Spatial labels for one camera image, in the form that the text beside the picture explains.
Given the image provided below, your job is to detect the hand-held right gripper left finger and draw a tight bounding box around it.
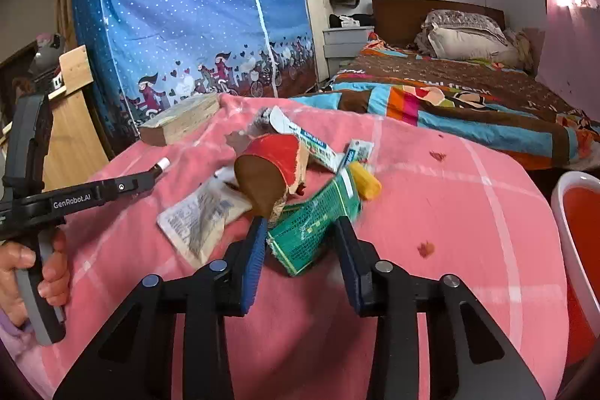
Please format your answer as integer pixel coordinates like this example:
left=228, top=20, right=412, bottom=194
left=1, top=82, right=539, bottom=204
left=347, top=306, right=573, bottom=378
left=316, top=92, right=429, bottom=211
left=52, top=216, right=269, bottom=400

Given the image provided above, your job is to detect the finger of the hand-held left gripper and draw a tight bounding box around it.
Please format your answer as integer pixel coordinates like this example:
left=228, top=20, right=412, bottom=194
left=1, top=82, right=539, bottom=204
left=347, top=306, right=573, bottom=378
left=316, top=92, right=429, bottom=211
left=96, top=169, right=159, bottom=200

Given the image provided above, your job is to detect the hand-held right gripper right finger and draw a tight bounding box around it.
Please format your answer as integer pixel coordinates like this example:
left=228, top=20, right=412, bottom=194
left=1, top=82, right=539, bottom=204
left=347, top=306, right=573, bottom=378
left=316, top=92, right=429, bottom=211
left=334, top=216, right=547, bottom=400

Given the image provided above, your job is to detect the green cardboard box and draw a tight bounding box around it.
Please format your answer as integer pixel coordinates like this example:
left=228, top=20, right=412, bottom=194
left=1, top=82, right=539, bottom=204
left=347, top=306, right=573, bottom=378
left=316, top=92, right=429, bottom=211
left=266, top=170, right=364, bottom=278

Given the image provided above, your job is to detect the person's left forearm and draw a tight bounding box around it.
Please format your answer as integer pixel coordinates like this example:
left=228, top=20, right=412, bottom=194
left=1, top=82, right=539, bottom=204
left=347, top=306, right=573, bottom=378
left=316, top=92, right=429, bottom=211
left=0, top=309, right=36, bottom=382

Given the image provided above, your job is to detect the person's left hand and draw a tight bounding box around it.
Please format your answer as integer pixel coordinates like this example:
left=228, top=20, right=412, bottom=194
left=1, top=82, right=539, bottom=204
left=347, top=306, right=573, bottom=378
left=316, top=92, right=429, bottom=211
left=0, top=230, right=71, bottom=328

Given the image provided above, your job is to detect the light wooden cabinet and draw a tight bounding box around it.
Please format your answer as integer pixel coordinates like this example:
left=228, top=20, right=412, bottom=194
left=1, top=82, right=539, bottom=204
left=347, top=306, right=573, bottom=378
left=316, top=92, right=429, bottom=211
left=0, top=46, right=111, bottom=195

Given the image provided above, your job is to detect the white plastic packet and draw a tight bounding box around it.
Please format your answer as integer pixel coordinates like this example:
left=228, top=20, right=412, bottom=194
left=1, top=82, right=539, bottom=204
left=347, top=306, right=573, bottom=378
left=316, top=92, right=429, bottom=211
left=157, top=182, right=254, bottom=267

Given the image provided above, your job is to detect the yellow plastic tube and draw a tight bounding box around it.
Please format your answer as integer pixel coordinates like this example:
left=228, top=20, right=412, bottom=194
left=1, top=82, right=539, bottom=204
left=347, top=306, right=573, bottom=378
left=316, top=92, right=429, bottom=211
left=349, top=161, right=381, bottom=200

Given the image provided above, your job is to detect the pink checked blanket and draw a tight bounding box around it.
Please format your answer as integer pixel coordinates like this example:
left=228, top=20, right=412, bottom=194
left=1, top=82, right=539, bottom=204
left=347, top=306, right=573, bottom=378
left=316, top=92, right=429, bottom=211
left=0, top=93, right=570, bottom=400

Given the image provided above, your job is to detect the grey helmet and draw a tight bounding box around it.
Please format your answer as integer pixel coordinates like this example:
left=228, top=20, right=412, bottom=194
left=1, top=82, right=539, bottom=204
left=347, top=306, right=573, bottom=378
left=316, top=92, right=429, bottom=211
left=30, top=33, right=66, bottom=75

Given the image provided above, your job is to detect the small white blue packet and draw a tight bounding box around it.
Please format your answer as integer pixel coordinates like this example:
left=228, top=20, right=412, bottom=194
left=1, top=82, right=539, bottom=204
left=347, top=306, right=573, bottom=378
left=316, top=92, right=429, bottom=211
left=346, top=140, right=374, bottom=169

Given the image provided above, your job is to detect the white toothpaste tube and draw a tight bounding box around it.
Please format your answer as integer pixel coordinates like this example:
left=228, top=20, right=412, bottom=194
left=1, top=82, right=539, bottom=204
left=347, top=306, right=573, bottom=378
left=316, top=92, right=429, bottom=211
left=269, top=107, right=348, bottom=174

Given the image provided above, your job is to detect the crumpled grey wrapper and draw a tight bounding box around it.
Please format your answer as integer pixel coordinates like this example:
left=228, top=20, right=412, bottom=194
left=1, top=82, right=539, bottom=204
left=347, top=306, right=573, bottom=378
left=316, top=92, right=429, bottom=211
left=247, top=108, right=278, bottom=139

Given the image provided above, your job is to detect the blue dotted fabric wardrobe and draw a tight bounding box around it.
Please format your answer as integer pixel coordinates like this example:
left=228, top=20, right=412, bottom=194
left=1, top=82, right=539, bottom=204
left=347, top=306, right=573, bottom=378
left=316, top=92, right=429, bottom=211
left=69, top=0, right=316, bottom=138

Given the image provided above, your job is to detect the colourful printed blanket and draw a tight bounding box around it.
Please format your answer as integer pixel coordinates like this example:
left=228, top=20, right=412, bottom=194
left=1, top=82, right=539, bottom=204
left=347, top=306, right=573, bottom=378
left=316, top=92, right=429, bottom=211
left=288, top=32, right=600, bottom=171

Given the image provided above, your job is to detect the grey nightstand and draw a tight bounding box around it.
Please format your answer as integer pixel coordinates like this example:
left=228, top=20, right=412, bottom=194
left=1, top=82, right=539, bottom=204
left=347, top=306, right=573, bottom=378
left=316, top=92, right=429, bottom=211
left=322, top=26, right=376, bottom=82

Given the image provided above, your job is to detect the clutter on nightstand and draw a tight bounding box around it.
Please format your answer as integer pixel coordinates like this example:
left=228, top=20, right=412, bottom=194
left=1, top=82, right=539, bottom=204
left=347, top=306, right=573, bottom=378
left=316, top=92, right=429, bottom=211
left=328, top=12, right=376, bottom=30

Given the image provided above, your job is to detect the brown wooden headboard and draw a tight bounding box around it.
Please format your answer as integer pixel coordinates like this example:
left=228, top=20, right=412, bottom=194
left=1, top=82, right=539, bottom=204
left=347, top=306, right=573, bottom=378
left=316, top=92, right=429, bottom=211
left=372, top=0, right=507, bottom=49

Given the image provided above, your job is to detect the beige pillow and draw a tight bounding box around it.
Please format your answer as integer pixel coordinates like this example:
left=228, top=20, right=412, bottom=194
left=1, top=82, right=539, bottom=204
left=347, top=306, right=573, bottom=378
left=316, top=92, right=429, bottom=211
left=427, top=25, right=521, bottom=63

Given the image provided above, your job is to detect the white tall cabinet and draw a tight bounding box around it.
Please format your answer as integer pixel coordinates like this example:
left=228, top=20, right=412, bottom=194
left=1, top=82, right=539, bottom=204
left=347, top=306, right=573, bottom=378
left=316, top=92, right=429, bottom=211
left=300, top=0, right=330, bottom=88

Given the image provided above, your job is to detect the patterned pillow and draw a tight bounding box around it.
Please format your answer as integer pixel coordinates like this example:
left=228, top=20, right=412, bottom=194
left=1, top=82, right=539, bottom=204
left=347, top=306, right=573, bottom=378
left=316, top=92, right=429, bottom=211
left=422, top=9, right=509, bottom=47

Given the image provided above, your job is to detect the beige cloth bundle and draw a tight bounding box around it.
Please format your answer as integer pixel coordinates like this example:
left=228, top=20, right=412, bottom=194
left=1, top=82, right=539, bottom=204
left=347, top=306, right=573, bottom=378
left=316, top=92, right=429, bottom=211
left=504, top=29, right=535, bottom=73

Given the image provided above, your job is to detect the pink curtain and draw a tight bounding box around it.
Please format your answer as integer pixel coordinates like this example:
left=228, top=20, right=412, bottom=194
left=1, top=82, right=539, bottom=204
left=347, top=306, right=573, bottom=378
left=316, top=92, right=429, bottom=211
left=534, top=0, right=600, bottom=101

